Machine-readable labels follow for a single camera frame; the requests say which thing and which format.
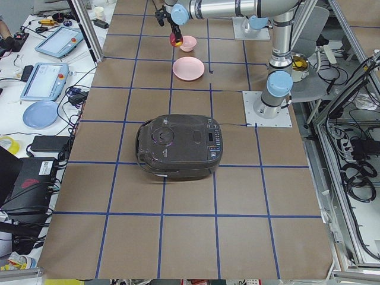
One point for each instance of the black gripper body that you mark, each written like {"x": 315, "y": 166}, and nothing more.
{"x": 174, "y": 28}

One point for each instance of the red apple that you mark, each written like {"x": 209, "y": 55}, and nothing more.
{"x": 175, "y": 41}

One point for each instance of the pink bowl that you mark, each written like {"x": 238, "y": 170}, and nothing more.
{"x": 188, "y": 44}

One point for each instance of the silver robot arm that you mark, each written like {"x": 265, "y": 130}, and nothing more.
{"x": 256, "y": 15}

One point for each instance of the pink plate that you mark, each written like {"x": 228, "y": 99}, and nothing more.
{"x": 188, "y": 68}

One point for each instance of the steel mixing bowl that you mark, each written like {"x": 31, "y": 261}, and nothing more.
{"x": 300, "y": 67}

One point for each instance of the blue plate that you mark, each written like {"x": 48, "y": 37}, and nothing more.
{"x": 40, "y": 114}

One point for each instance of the far blue teach pendant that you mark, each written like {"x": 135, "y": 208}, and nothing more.
{"x": 61, "y": 42}

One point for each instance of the blue teach pendant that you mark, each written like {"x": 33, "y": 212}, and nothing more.
{"x": 46, "y": 82}
{"x": 61, "y": 42}

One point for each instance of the black rice cooker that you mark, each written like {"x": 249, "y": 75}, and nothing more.
{"x": 179, "y": 146}

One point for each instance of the near blue teach pendant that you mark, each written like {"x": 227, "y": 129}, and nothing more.
{"x": 46, "y": 82}

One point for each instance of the black power adapter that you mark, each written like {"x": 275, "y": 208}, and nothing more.
{"x": 47, "y": 144}

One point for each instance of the yellow tape roll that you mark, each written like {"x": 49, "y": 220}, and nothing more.
{"x": 10, "y": 144}

